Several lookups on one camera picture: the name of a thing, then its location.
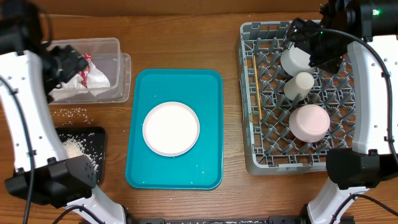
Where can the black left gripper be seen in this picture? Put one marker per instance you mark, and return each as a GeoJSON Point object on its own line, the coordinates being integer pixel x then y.
{"type": "Point", "coordinates": [73, 63]}

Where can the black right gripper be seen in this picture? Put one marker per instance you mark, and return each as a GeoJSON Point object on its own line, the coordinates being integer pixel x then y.
{"type": "Point", "coordinates": [331, 62]}

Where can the red snack wrapper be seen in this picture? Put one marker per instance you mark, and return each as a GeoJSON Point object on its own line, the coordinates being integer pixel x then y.
{"type": "Point", "coordinates": [85, 72]}

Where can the white napkin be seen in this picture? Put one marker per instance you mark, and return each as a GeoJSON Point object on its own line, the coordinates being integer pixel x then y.
{"type": "Point", "coordinates": [97, 81]}
{"type": "Point", "coordinates": [69, 89]}

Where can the white cup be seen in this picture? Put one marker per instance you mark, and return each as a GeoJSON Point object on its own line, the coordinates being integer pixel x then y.
{"type": "Point", "coordinates": [300, 85]}

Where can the wooden chopstick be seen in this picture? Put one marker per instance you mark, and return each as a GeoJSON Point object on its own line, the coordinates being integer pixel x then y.
{"type": "Point", "coordinates": [258, 96]}

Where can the small pink plate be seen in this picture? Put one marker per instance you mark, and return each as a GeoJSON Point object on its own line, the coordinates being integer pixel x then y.
{"type": "Point", "coordinates": [309, 123]}

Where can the large pink plate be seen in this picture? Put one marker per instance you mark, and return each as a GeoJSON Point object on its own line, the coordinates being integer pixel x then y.
{"type": "Point", "coordinates": [171, 129]}

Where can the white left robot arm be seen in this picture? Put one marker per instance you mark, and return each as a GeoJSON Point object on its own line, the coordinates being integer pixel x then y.
{"type": "Point", "coordinates": [44, 173]}

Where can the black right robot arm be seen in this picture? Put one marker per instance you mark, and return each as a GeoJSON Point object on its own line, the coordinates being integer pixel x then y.
{"type": "Point", "coordinates": [365, 31]}

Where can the grey dishwasher rack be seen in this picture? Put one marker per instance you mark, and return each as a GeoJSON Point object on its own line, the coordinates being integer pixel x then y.
{"type": "Point", "coordinates": [270, 148]}

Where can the clear plastic bin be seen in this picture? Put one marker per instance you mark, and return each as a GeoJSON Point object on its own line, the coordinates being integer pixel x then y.
{"type": "Point", "coordinates": [107, 56]}

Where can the scattered rice grains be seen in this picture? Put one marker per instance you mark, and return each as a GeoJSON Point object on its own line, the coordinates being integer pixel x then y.
{"type": "Point", "coordinates": [64, 117]}

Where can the black plastic tray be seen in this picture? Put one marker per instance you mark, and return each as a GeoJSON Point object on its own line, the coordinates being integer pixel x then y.
{"type": "Point", "coordinates": [96, 143]}

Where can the pile of rice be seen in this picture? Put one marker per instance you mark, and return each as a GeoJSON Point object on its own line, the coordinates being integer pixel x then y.
{"type": "Point", "coordinates": [75, 148]}

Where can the teal serving tray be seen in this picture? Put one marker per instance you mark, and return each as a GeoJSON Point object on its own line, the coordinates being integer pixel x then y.
{"type": "Point", "coordinates": [201, 168]}

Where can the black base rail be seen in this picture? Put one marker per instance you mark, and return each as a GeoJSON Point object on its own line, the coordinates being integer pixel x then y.
{"type": "Point", "coordinates": [269, 220]}

